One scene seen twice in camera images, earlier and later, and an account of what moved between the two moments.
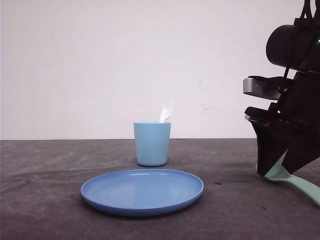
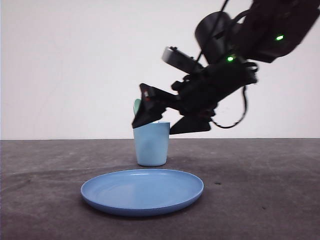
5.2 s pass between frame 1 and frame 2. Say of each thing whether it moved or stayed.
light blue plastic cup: stayed
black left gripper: moved
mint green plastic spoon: moved
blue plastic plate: stayed
